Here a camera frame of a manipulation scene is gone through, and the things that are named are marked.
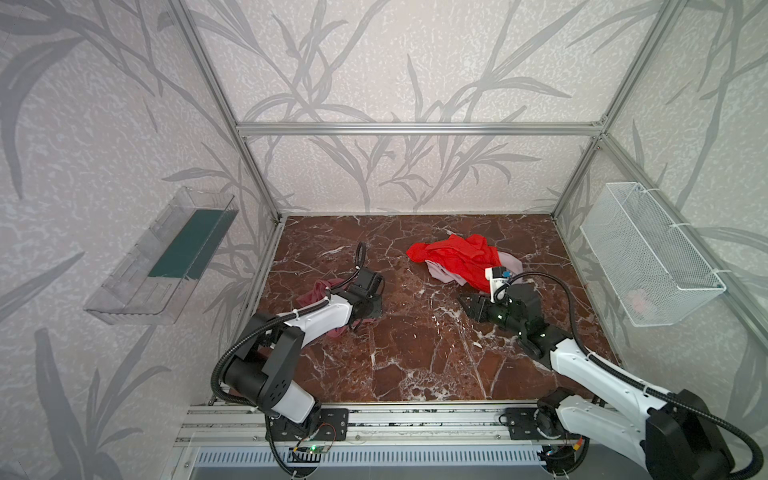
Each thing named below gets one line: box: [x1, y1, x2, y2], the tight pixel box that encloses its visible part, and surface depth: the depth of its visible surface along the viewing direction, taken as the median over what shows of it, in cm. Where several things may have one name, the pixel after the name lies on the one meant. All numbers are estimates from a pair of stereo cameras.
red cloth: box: [406, 234, 503, 293], surface depth 101 cm
